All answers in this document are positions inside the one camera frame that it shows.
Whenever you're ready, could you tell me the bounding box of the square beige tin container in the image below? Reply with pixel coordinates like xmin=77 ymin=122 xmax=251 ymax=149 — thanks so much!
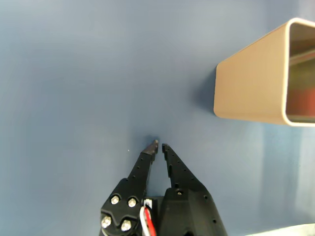
xmin=213 ymin=17 xmax=315 ymax=127

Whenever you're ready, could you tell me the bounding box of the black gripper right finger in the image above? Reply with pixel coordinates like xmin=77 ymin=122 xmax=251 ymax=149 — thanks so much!
xmin=159 ymin=143 xmax=228 ymax=236

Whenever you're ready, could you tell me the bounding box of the white metal table frame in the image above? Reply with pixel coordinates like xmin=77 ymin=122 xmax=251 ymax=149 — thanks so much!
xmin=242 ymin=223 xmax=315 ymax=236

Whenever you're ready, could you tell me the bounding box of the blue-grey table mat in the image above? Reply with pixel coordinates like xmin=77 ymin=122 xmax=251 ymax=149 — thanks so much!
xmin=0 ymin=0 xmax=315 ymax=236

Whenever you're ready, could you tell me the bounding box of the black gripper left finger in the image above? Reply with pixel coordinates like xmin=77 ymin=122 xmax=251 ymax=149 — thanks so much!
xmin=100 ymin=139 xmax=160 ymax=236

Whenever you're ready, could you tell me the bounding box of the white red black servo wire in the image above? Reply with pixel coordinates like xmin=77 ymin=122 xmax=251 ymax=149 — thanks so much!
xmin=139 ymin=198 xmax=158 ymax=236

